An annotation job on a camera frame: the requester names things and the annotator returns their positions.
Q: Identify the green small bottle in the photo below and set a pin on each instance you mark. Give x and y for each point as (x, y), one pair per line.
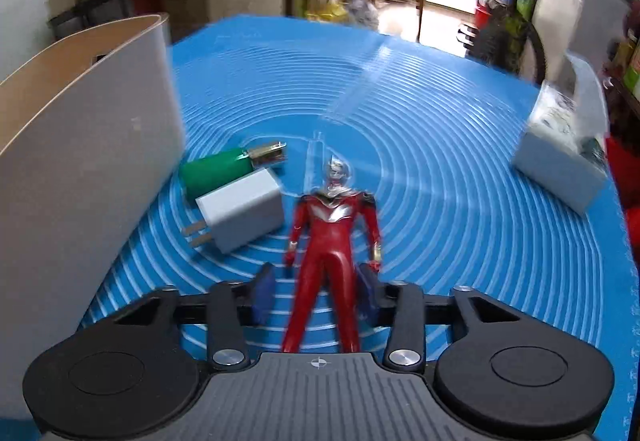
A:
(215, 171)

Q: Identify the white chest freezer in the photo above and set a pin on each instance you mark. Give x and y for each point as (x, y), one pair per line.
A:
(585, 21)

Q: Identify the dark wooden shelf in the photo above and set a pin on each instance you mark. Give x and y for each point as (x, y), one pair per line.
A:
(627, 91)

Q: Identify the white plug charger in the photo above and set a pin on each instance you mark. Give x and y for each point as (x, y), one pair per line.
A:
(240, 213)

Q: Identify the red bucket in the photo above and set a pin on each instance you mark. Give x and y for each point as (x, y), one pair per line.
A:
(483, 16)

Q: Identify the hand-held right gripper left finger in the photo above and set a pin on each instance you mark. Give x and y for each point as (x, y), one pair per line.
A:
(263, 293)

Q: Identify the beige plastic storage bin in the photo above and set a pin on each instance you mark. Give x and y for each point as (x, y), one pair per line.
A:
(75, 171)

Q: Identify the grey plastic bag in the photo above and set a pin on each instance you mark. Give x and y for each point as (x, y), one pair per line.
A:
(362, 11)

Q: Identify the blue silicone baking mat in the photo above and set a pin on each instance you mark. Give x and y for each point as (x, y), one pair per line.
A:
(450, 221)

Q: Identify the red hero action figure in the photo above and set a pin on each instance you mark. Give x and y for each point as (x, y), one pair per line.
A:
(325, 246)

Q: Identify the yellow plastic bag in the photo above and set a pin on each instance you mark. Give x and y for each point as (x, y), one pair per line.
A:
(325, 13)

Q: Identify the white tissue box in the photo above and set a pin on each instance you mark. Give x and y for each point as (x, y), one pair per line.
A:
(550, 161)

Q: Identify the black bicycle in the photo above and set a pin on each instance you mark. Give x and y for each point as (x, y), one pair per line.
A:
(500, 31)

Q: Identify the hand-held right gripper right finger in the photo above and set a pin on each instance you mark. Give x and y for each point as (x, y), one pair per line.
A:
(367, 296)

